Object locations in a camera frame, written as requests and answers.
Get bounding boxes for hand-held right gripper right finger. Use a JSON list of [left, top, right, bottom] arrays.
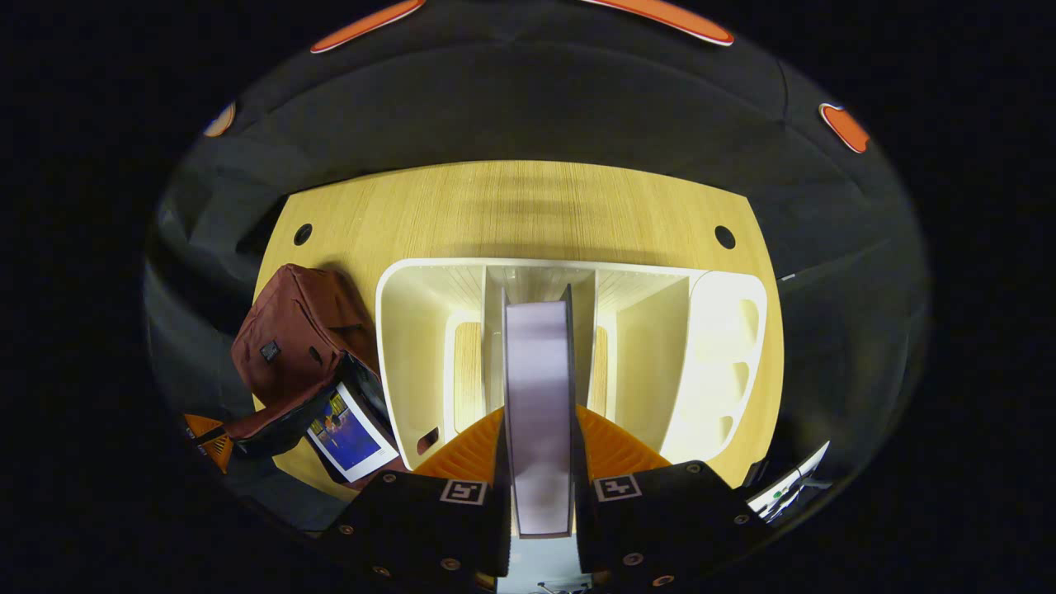
[[569, 404, 772, 591]]

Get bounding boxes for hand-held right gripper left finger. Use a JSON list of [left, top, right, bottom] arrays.
[[322, 406, 512, 591]]

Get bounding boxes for blue cover book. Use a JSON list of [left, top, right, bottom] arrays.
[[305, 381, 401, 483]]

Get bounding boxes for maroon fabric schoolbag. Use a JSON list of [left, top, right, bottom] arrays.
[[229, 264, 405, 488]]

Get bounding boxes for grey cover book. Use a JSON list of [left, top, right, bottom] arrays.
[[501, 285, 578, 539]]

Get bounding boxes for white slotted bookshelf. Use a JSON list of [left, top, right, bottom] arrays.
[[375, 257, 768, 473]]

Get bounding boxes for white electronic device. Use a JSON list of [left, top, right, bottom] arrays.
[[747, 441, 830, 525]]

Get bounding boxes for black backdrop cloth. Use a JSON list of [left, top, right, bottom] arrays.
[[144, 0, 929, 529]]

